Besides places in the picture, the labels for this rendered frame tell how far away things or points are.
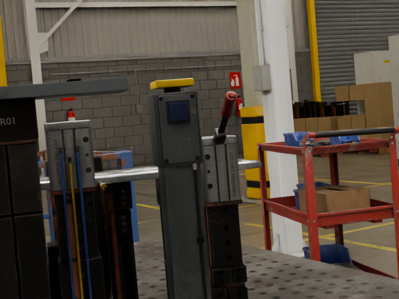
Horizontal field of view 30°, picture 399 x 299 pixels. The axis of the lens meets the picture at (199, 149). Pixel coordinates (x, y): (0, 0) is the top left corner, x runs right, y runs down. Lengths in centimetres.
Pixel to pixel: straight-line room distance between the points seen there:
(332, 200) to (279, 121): 191
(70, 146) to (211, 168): 25
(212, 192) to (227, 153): 7
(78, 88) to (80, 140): 21
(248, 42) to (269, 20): 325
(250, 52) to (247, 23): 33
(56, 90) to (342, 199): 256
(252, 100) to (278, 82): 326
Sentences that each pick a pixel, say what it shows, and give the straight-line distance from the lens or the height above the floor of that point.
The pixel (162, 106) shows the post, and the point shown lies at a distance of 113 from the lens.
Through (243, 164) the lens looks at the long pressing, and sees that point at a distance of 145.
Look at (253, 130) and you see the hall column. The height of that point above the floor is 83.
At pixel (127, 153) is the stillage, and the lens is 349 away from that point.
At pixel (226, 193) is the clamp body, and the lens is 132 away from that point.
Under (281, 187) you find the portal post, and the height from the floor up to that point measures 51.
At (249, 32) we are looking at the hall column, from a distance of 857.
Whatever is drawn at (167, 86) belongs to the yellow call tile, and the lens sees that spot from 114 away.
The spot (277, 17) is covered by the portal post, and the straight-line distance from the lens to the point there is 538.
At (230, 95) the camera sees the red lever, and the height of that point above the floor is 113.
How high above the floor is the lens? 111
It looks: 3 degrees down
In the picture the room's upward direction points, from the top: 5 degrees counter-clockwise
